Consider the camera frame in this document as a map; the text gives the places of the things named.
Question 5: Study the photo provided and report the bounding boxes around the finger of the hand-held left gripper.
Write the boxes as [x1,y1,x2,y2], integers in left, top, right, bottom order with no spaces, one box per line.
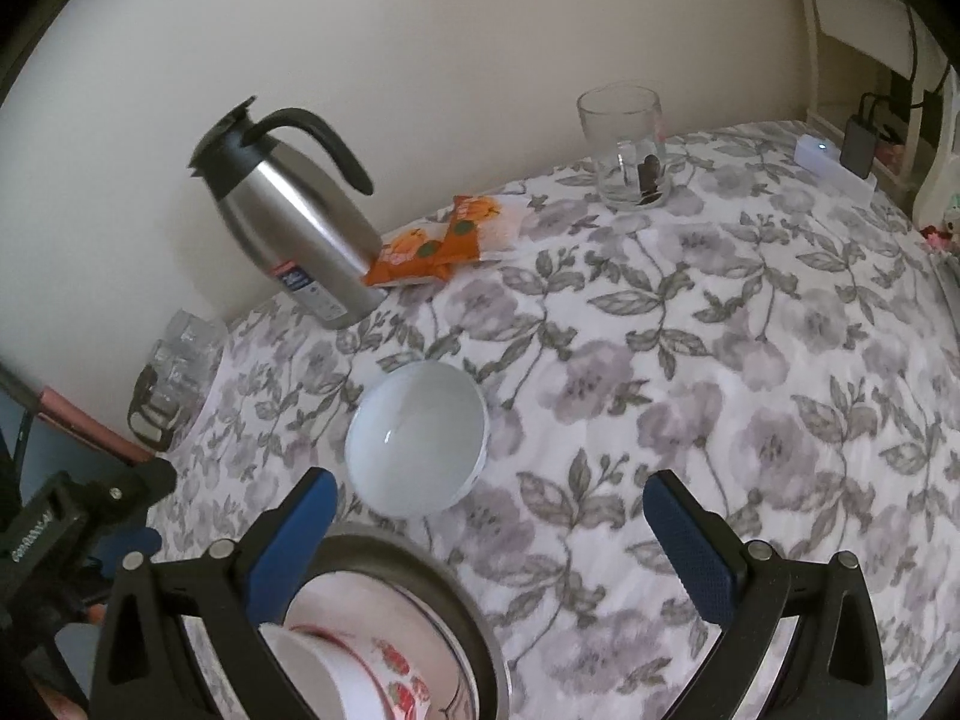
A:
[94,527,162,567]
[66,457,177,524]

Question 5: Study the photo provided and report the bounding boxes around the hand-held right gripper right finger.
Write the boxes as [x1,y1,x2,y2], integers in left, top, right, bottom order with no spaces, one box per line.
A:
[643,469,890,720]

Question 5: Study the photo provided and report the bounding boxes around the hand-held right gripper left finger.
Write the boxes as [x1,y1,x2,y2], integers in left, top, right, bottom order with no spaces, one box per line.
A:
[90,466,338,720]

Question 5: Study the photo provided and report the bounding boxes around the octagonal patterned white plate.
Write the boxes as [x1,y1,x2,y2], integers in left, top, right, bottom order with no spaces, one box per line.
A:
[289,570,481,720]

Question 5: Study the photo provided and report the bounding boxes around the plain white bowl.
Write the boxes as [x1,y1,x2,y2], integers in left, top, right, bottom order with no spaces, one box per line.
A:
[345,360,492,518]

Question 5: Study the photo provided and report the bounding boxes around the red patterned white bowl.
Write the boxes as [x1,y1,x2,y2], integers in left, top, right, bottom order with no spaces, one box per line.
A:
[262,622,437,720]

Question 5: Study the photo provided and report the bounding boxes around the black-rimmed white plate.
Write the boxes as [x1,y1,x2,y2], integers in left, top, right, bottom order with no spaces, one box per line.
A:
[289,525,515,720]

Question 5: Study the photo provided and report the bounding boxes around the floral tablecloth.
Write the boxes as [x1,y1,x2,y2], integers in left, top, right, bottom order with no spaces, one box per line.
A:
[142,120,960,720]

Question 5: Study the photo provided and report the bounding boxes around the orange snack packet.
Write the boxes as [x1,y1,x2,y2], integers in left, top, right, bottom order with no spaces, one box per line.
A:
[433,195,526,265]
[364,226,452,287]

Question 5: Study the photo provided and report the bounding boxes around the stainless steel thermos jug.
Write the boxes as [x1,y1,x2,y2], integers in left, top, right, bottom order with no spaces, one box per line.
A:
[187,96,387,331]

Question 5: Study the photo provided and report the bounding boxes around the clear drinking glass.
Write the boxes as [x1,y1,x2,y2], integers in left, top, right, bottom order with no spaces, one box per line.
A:
[576,81,671,212]

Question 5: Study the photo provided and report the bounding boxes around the white power strip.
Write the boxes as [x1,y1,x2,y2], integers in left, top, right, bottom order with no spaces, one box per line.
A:
[795,133,878,203]

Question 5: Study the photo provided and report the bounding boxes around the black charger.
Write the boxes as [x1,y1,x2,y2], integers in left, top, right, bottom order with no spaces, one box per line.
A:
[840,116,880,181]

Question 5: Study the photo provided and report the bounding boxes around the white plush toy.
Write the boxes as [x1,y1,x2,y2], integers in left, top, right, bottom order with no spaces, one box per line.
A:
[911,120,960,250]

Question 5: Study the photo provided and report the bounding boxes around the white wooden chair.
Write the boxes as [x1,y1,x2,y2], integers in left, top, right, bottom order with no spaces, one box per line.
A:
[795,0,960,188]

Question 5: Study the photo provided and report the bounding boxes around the glass mug with dark handle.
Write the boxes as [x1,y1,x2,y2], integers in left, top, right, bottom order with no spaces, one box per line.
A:
[127,309,226,455]

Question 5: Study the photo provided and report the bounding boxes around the black cable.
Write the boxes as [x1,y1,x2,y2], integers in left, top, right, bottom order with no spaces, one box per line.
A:
[855,6,931,121]

